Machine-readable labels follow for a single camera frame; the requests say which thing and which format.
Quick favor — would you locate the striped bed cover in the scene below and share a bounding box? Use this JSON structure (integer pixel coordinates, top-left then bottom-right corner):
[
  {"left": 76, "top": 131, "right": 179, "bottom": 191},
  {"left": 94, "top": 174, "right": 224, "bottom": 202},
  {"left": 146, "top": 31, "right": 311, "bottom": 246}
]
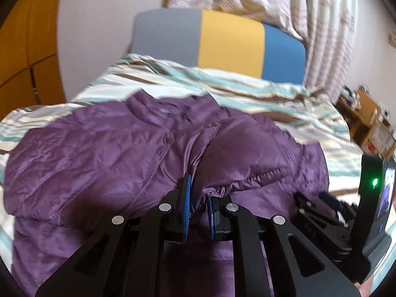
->
[{"left": 0, "top": 52, "right": 364, "bottom": 285}]

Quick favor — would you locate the wooden wardrobe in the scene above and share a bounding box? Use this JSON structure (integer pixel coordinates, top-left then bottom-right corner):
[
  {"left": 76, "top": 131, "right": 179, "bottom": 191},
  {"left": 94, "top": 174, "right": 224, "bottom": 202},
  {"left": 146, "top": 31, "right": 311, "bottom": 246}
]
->
[{"left": 0, "top": 0, "right": 67, "bottom": 121}]

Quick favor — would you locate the wooden shelf unit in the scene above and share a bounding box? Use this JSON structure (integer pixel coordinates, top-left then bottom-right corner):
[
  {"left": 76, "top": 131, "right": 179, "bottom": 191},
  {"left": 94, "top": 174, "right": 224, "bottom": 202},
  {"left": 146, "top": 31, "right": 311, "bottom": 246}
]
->
[{"left": 336, "top": 85, "right": 396, "bottom": 158}]

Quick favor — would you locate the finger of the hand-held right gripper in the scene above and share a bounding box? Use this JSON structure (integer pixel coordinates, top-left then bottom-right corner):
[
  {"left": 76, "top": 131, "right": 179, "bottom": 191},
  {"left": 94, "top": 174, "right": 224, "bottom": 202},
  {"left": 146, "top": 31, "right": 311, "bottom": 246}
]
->
[
  {"left": 294, "top": 192, "right": 324, "bottom": 220},
  {"left": 319, "top": 191, "right": 358, "bottom": 227}
]

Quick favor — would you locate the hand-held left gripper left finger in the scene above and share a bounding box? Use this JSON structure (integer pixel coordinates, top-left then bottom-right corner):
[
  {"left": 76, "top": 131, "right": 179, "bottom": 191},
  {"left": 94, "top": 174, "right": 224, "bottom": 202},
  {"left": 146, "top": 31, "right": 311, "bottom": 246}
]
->
[{"left": 35, "top": 173, "right": 195, "bottom": 297}]

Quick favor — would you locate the patterned white curtain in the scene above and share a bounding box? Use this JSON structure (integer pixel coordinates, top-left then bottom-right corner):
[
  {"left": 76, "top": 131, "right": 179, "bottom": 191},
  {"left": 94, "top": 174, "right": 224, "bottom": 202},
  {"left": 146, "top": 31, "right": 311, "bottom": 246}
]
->
[{"left": 162, "top": 0, "right": 366, "bottom": 99}]

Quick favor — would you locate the grey yellow blue headboard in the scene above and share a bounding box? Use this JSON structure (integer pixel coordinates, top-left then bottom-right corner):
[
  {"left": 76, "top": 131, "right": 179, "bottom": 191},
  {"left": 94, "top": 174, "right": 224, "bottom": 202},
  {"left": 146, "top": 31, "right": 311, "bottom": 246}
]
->
[{"left": 127, "top": 8, "right": 307, "bottom": 85}]

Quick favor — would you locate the purple down jacket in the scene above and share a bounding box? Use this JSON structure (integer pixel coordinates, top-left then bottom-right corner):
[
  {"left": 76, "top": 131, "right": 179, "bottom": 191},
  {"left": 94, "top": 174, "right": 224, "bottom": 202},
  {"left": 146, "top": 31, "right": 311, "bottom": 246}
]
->
[{"left": 4, "top": 91, "right": 341, "bottom": 297}]

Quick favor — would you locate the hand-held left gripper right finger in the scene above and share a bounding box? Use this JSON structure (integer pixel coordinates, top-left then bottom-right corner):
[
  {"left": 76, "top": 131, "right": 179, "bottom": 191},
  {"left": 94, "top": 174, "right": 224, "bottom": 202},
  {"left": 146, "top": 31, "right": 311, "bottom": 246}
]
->
[{"left": 207, "top": 196, "right": 362, "bottom": 297}]

